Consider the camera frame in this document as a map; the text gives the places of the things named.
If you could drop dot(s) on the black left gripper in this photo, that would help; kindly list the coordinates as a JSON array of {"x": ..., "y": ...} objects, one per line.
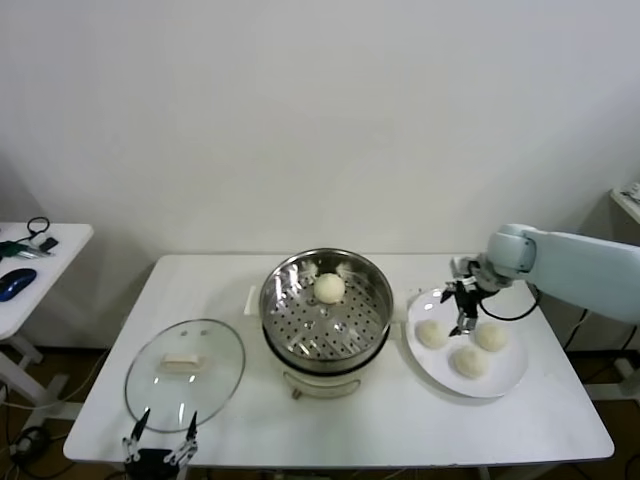
[{"x": 152, "y": 465}]

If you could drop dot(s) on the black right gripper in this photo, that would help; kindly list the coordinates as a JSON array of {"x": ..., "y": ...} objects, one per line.
[{"x": 467, "y": 300}]

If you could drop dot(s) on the white steamed baozi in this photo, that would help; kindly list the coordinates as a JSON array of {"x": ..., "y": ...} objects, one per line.
[
  {"x": 431, "y": 334},
  {"x": 491, "y": 336},
  {"x": 470, "y": 361},
  {"x": 328, "y": 287}
]

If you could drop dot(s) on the stainless steel steamer basket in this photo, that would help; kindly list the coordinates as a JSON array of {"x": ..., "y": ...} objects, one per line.
[{"x": 360, "y": 310}]

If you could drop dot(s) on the white round plate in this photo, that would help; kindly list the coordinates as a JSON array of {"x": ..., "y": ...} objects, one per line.
[{"x": 500, "y": 375}]

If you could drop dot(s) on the white electric cooker base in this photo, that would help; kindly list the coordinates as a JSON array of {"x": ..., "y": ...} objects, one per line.
[{"x": 325, "y": 387}]

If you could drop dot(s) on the white side table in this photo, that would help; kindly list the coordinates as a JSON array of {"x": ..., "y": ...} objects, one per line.
[{"x": 60, "y": 280}]

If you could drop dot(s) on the white shelf table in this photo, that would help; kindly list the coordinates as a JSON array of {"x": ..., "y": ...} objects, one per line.
[{"x": 625, "y": 205}]

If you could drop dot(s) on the blue computer mouse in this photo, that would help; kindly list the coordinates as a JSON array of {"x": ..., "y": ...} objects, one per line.
[{"x": 17, "y": 282}]

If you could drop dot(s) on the papers on shelf table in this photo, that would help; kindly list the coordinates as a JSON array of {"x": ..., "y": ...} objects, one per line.
[{"x": 632, "y": 192}]

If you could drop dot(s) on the small black device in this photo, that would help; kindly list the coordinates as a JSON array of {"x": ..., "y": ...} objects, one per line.
[{"x": 50, "y": 244}]

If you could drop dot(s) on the small white adapter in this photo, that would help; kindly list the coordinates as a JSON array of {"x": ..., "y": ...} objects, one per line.
[{"x": 39, "y": 240}]

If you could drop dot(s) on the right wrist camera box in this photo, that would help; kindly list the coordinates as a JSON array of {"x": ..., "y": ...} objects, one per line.
[{"x": 462, "y": 265}]

